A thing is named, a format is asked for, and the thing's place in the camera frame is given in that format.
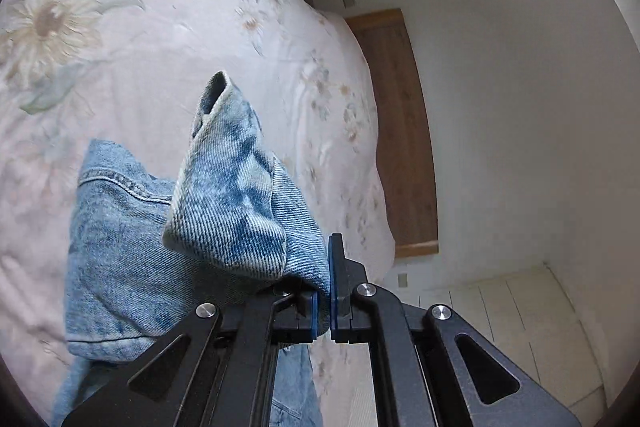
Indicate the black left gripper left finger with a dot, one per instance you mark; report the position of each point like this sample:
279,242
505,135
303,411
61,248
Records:
241,366

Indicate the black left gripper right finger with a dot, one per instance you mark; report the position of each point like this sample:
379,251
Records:
429,366

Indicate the blue denim jacket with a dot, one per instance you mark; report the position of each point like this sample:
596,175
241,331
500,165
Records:
145,251

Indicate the white wardrobe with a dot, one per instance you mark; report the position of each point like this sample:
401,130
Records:
528,316

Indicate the wooden headboard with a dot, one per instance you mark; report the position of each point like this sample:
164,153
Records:
404,155

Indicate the floral white bed cover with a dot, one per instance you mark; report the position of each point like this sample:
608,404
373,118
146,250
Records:
132,71

